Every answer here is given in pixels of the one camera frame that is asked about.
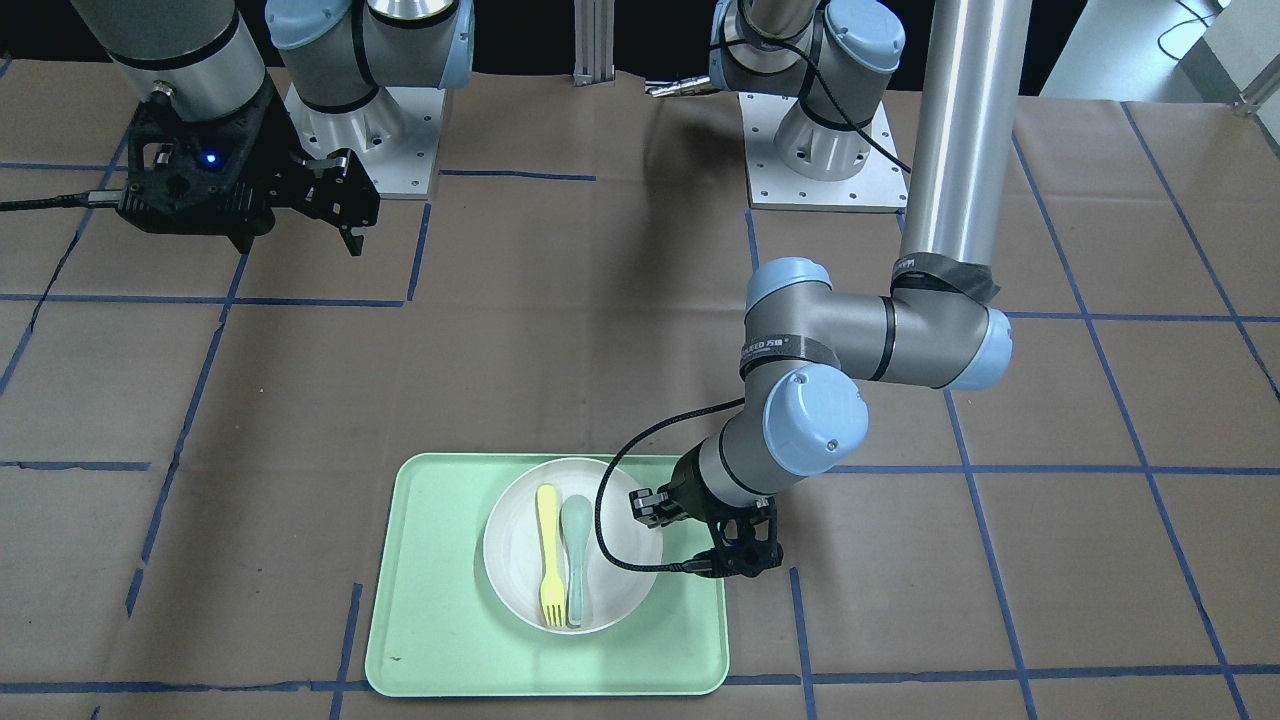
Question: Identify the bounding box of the white round plate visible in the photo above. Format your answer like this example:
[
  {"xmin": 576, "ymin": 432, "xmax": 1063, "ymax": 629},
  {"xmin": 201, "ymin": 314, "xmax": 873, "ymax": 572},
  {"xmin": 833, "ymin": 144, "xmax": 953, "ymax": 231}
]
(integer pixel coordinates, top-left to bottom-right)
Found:
[{"xmin": 483, "ymin": 457, "xmax": 663, "ymax": 634}]

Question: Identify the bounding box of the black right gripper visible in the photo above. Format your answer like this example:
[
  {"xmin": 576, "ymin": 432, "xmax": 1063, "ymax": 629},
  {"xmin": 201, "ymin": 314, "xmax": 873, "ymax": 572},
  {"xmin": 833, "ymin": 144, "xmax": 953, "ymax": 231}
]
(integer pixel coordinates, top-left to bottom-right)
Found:
[{"xmin": 116, "ymin": 78, "xmax": 381, "ymax": 258}]

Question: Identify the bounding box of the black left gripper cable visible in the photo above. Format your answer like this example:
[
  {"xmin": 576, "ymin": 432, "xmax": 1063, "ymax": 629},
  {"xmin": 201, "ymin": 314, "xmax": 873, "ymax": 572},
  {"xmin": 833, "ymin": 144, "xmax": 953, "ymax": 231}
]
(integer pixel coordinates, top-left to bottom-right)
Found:
[{"xmin": 594, "ymin": 398, "xmax": 749, "ymax": 577}]

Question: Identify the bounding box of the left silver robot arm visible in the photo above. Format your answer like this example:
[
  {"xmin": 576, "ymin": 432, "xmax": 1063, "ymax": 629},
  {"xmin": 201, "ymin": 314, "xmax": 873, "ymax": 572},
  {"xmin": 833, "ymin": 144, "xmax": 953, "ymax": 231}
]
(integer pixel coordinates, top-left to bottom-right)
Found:
[{"xmin": 631, "ymin": 1, "xmax": 1032, "ymax": 527}]

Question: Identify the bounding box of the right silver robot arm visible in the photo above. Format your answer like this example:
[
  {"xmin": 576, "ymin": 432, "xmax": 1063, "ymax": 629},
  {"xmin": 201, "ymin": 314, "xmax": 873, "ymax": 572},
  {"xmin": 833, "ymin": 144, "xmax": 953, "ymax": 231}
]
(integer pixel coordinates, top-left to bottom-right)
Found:
[{"xmin": 74, "ymin": 1, "xmax": 475, "ymax": 256}]

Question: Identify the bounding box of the yellow plastic fork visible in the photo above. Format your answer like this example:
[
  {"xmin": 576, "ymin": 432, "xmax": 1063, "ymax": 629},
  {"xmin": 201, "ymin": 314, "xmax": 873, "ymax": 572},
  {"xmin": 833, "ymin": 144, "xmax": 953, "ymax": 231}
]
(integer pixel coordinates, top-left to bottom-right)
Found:
[{"xmin": 535, "ymin": 483, "xmax": 567, "ymax": 628}]

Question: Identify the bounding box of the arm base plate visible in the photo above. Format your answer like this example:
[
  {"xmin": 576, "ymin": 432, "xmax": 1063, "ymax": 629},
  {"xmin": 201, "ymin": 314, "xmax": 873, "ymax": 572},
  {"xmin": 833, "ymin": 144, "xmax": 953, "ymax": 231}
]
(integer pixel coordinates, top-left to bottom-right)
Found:
[
  {"xmin": 739, "ymin": 94, "xmax": 908, "ymax": 213},
  {"xmin": 285, "ymin": 86, "xmax": 448, "ymax": 201}
]

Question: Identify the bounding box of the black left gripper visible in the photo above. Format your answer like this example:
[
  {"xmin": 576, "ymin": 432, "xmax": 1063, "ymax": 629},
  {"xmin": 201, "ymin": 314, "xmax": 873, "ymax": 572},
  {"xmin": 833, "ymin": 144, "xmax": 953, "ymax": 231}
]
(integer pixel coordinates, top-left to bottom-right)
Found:
[{"xmin": 628, "ymin": 448, "xmax": 723, "ymax": 528}]

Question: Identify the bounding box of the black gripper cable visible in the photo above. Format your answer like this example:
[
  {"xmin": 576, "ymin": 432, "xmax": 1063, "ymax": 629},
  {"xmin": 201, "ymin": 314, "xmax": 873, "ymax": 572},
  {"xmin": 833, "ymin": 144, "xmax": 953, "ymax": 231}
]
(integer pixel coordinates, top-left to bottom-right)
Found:
[
  {"xmin": 594, "ymin": 398, "xmax": 749, "ymax": 577},
  {"xmin": 0, "ymin": 190, "xmax": 125, "ymax": 213}
]

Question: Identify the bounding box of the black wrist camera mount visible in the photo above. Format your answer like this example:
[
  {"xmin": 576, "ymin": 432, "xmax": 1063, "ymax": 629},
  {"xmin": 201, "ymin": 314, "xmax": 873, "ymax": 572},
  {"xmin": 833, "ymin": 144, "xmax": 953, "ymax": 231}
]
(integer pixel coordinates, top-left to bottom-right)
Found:
[{"xmin": 686, "ymin": 498, "xmax": 785, "ymax": 579}]

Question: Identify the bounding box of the rear aluminium post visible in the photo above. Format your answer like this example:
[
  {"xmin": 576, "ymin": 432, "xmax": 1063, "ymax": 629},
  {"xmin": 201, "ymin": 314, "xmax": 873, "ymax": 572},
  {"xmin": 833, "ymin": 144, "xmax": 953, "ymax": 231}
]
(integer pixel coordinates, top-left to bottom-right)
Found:
[{"xmin": 572, "ymin": 0, "xmax": 616, "ymax": 87}]

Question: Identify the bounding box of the teal plastic spoon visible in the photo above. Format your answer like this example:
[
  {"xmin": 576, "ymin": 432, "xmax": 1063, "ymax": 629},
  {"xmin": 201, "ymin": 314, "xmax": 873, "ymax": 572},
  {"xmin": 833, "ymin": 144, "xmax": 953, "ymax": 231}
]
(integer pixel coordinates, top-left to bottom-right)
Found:
[{"xmin": 559, "ymin": 495, "xmax": 594, "ymax": 629}]

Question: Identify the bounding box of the mint green tray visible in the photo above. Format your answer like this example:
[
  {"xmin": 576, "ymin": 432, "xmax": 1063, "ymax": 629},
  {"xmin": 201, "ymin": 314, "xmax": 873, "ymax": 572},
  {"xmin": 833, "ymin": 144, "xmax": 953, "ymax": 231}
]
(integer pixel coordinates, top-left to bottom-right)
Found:
[{"xmin": 364, "ymin": 454, "xmax": 730, "ymax": 697}]

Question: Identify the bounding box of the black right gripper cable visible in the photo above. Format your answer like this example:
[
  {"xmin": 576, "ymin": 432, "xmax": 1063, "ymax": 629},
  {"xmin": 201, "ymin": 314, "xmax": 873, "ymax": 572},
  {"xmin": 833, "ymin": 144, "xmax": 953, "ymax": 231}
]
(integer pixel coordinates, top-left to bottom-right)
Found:
[{"xmin": 0, "ymin": 190, "xmax": 125, "ymax": 213}]

